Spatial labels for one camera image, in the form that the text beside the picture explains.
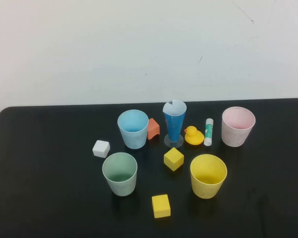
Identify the blue conical paper cup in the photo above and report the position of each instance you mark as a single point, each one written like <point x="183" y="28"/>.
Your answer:
<point x="173" y="129"/>

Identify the pink plastic cup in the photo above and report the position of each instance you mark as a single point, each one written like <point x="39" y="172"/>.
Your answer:
<point x="234" y="137"/>

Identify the orange arch block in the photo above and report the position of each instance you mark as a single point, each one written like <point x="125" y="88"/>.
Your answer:
<point x="154" y="127"/>

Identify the light blue plastic cup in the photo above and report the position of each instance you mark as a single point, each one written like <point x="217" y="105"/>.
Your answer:
<point x="134" y="138"/>

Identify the white cube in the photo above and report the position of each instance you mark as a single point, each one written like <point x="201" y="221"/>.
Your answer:
<point x="101" y="148"/>

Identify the white green glue stick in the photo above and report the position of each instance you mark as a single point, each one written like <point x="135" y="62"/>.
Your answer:
<point x="208" y="131"/>

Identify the yellow wooden cube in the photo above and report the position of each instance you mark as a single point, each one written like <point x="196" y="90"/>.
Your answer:
<point x="173" y="158"/>
<point x="161" y="205"/>

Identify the yellow rubber duck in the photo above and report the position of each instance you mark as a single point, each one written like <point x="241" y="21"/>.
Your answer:
<point x="194" y="137"/>

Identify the yellow plastic cup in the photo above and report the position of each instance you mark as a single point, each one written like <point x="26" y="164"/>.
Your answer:
<point x="207" y="189"/>

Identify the light green plastic cup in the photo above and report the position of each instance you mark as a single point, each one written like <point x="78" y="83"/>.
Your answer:
<point x="120" y="186"/>

